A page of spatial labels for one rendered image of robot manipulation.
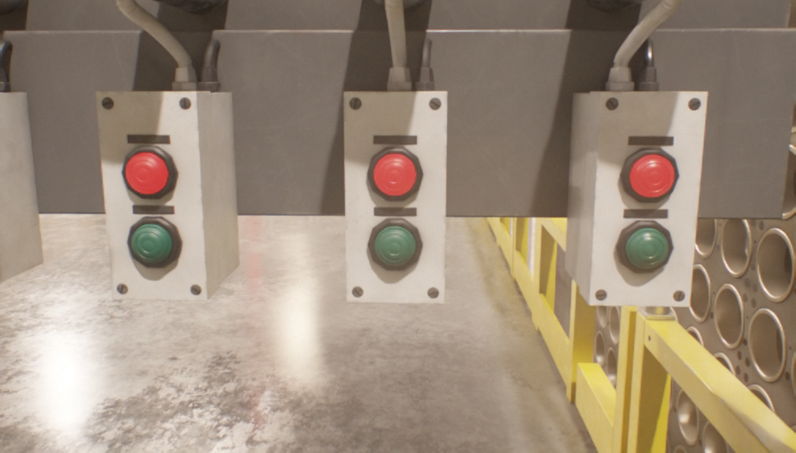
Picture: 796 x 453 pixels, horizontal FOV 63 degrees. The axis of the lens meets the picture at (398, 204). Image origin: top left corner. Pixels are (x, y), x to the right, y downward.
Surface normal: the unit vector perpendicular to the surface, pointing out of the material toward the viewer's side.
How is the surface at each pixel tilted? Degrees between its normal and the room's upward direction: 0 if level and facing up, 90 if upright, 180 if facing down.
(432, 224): 90
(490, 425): 0
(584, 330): 90
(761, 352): 52
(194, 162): 90
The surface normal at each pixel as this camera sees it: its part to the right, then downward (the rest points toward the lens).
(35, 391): 0.00, -0.98
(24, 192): 1.00, 0.00
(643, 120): -0.04, 0.18
